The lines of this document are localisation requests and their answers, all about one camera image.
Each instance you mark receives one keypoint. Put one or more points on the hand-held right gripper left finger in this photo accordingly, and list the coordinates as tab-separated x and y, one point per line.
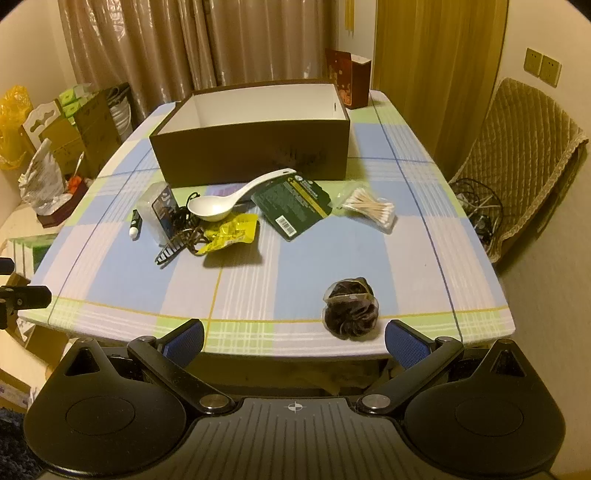
184	342

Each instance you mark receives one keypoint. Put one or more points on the brown hair claw clip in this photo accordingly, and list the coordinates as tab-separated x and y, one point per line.
171	251

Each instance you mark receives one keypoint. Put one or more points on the stack of green boxes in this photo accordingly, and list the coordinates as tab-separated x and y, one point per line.
74	101

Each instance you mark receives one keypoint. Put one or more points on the small white tube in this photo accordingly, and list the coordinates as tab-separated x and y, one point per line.
134	228

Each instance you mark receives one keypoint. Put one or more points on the large white box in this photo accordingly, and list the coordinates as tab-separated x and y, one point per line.
249	152

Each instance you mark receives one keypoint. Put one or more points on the white plastic bag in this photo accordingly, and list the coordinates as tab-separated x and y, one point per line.
41	180

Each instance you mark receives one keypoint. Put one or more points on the quilted chair cover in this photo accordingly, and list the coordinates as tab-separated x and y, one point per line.
521	147

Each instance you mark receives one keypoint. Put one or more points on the red gift box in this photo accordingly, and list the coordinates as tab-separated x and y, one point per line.
353	83

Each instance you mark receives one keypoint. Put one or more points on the dark round snack packet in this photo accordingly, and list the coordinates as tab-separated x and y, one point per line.
351	309

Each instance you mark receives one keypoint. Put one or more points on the plain cardboard box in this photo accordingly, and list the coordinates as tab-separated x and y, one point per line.
62	143

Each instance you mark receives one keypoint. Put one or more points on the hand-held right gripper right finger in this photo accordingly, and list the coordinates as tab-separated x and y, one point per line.
406	344

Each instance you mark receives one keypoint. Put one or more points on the wall socket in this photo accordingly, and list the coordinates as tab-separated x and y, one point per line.
550	70
533	61

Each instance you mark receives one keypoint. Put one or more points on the cardboard box with bowl print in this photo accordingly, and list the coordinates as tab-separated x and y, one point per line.
97	134

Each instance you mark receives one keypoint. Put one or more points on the yellow snack packet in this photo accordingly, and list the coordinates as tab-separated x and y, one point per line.
231	233

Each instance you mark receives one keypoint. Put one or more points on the clear packet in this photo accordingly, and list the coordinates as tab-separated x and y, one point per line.
159	207

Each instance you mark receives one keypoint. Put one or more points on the yellow plastic bag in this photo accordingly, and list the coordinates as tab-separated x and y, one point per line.
14	124

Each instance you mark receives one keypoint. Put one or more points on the yellow curtain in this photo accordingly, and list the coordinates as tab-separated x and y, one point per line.
438	69

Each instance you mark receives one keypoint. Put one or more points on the white chair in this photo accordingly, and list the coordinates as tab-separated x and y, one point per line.
39	120

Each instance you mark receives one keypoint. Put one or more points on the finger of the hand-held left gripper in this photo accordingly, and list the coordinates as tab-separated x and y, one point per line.
27	297
5	266

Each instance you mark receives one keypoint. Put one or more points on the brown curtain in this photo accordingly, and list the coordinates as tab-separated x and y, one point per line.
161	46

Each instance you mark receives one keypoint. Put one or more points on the dark green packet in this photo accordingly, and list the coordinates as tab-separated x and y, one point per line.
286	203

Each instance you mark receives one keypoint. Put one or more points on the dark wooden box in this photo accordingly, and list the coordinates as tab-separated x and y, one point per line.
57	212

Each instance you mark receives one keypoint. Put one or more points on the bag of cotton swabs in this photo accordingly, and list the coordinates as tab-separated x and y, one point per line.
369	205

